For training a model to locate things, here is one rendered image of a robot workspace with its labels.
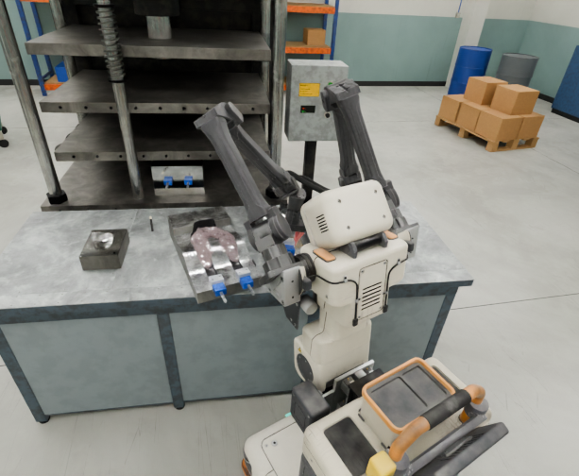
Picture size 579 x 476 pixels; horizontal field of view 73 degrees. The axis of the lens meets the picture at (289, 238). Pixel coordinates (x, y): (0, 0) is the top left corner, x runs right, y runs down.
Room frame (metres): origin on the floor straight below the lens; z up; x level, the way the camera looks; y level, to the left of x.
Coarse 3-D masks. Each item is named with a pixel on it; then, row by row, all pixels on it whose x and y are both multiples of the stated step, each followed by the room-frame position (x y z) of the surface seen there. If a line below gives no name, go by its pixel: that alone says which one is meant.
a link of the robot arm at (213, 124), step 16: (208, 112) 1.08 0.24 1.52; (224, 112) 1.13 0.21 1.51; (208, 128) 1.07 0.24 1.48; (224, 128) 1.07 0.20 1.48; (224, 144) 1.04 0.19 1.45; (224, 160) 1.02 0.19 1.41; (240, 160) 1.03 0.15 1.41; (240, 176) 0.99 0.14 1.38; (240, 192) 0.97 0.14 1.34; (256, 192) 0.98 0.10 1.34; (256, 208) 0.94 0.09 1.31; (272, 208) 0.94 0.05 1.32; (272, 224) 0.91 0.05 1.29; (288, 224) 0.96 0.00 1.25
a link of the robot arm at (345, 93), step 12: (336, 84) 1.30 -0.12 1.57; (348, 84) 1.28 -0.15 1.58; (336, 96) 1.22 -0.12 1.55; (348, 96) 1.23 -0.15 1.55; (348, 108) 1.22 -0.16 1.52; (360, 108) 1.23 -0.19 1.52; (348, 120) 1.22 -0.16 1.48; (360, 120) 1.21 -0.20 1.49; (360, 132) 1.20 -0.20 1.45; (360, 144) 1.19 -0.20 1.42; (360, 156) 1.19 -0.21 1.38; (372, 156) 1.19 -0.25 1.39; (372, 168) 1.17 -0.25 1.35; (384, 180) 1.17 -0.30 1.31; (396, 192) 1.15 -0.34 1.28; (396, 204) 1.14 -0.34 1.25
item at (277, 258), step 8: (272, 248) 0.85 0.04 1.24; (280, 248) 0.86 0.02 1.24; (264, 256) 0.85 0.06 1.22; (272, 256) 0.84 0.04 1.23; (280, 256) 0.83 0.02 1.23; (288, 256) 0.84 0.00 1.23; (264, 264) 0.83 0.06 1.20; (272, 264) 0.82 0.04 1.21; (280, 264) 0.81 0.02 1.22; (288, 264) 0.82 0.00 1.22; (296, 264) 0.83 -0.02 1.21; (304, 264) 0.83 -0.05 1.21; (272, 272) 0.79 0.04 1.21; (280, 272) 0.79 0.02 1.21; (264, 280) 0.79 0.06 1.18
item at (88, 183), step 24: (72, 168) 2.21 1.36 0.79; (96, 168) 2.23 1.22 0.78; (120, 168) 2.26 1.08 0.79; (144, 168) 2.28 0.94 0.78; (216, 168) 2.34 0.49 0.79; (72, 192) 1.92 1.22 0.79; (96, 192) 1.93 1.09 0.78; (120, 192) 1.95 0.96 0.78; (144, 192) 1.97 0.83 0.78; (216, 192) 2.02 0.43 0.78; (264, 192) 2.06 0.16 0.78
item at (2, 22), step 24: (0, 0) 1.80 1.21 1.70; (264, 0) 2.66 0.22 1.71; (0, 24) 1.79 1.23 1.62; (264, 24) 2.66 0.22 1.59; (24, 72) 1.81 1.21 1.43; (72, 72) 2.46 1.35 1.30; (264, 72) 2.66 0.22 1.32; (24, 96) 1.79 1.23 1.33; (264, 120) 2.66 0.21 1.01; (48, 168) 1.79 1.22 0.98; (48, 192) 1.82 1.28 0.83
